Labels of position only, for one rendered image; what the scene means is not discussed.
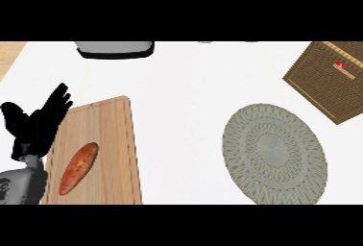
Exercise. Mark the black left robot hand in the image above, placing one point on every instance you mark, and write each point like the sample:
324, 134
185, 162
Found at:
38, 128

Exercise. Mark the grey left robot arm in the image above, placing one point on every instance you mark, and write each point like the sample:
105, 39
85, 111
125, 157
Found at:
21, 184

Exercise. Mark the round grey woven placemat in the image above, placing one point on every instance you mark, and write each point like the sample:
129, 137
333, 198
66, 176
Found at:
274, 153

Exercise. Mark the brown wicker basket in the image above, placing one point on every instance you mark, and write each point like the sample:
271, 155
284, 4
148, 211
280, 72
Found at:
328, 80

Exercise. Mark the orange sweet potato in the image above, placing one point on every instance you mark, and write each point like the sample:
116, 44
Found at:
79, 168

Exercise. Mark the wooden cutting board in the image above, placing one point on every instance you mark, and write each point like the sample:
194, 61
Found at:
101, 150

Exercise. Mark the pale wooden board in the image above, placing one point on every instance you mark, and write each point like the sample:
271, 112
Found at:
8, 54

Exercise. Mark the grey and black appliance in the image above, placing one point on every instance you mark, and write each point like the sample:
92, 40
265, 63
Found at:
116, 49

